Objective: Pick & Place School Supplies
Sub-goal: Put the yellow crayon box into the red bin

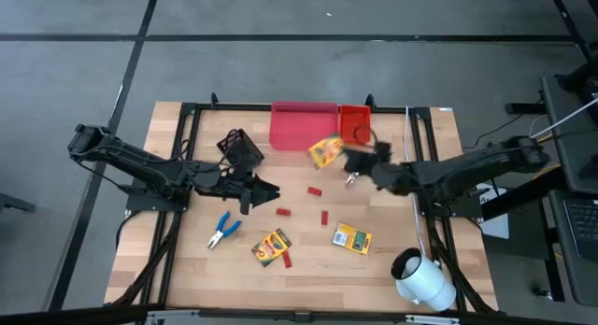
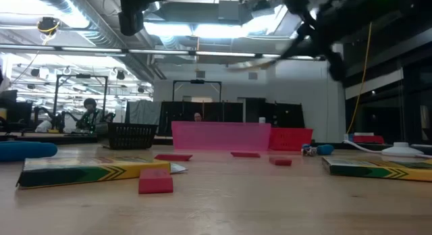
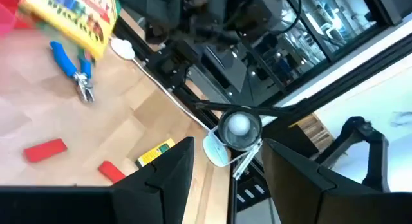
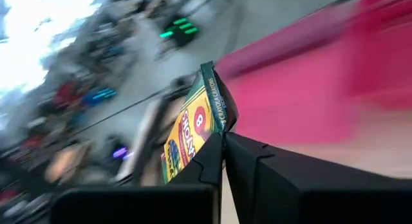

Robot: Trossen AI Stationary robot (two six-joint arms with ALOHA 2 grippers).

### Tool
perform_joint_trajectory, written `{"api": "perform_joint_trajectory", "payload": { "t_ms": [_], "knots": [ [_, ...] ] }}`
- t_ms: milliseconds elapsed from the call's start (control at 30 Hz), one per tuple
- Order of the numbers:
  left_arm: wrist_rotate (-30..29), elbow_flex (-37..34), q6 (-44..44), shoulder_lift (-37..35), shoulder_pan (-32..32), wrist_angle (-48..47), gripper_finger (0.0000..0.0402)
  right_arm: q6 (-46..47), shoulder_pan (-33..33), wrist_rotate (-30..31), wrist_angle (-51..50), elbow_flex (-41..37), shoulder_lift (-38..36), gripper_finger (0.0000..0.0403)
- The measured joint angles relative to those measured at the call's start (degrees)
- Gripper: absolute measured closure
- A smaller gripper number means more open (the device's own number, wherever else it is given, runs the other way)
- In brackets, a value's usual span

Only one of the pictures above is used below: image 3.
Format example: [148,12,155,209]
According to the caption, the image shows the white round cable switch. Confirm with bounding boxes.
[109,37,136,61]

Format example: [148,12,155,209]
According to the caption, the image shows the wooden slatted board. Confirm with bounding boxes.
[288,113,335,159]

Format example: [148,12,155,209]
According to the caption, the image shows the blue-handled hole punch pliers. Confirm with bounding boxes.
[49,40,97,104]

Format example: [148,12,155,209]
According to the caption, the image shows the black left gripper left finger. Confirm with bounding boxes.
[111,136,196,224]

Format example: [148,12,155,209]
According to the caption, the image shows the small yellow card box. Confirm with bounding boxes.
[135,137,176,169]

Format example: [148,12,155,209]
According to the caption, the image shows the red eraser block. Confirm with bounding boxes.
[22,137,69,164]
[97,160,127,184]

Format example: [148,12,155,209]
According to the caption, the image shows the white lamp cable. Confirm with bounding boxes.
[130,55,215,133]

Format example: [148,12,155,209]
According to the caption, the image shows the yellow crayon box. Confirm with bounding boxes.
[17,0,120,60]

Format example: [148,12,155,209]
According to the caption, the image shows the small red plastic basket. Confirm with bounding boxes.
[0,0,30,30]

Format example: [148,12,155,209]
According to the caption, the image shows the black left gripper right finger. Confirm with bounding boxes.
[262,138,380,224]

